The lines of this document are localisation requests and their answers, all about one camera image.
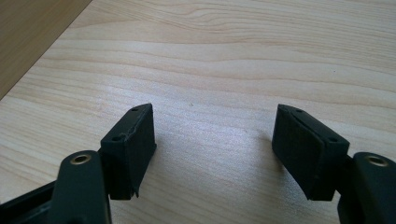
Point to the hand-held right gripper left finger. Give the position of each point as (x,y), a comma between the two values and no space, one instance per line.
(130,155)

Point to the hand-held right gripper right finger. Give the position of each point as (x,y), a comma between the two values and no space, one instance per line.
(305,152)

